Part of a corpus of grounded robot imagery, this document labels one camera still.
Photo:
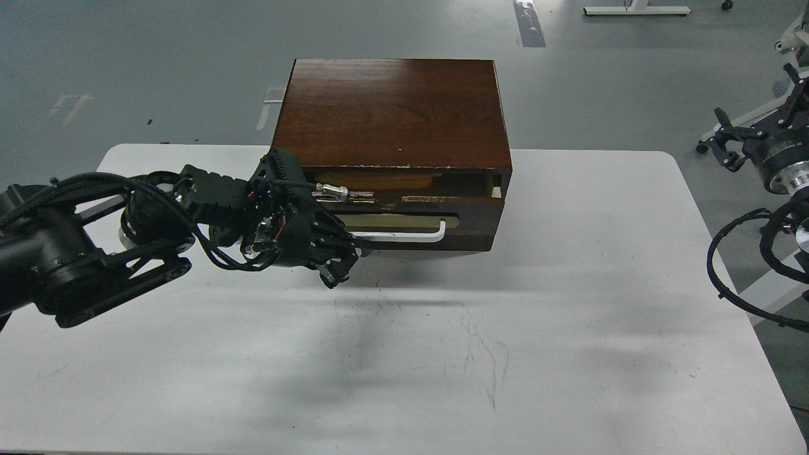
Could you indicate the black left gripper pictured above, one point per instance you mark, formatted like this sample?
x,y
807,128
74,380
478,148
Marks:
x,y
283,225

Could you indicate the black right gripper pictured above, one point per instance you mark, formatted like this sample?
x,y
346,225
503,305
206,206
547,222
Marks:
x,y
780,152

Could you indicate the wooden drawer with white handle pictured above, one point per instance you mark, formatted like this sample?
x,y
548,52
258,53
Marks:
x,y
438,214

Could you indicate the yellow corn cob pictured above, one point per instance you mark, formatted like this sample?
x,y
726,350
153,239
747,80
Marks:
x,y
377,181

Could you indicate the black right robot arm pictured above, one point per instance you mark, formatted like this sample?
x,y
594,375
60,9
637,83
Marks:
x,y
790,219

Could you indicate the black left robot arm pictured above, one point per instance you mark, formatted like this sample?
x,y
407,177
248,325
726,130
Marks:
x,y
78,247

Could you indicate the dark wooden drawer cabinet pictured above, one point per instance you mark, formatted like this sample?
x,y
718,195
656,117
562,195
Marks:
x,y
395,115

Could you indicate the white table leg base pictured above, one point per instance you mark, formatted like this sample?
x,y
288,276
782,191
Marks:
x,y
636,8

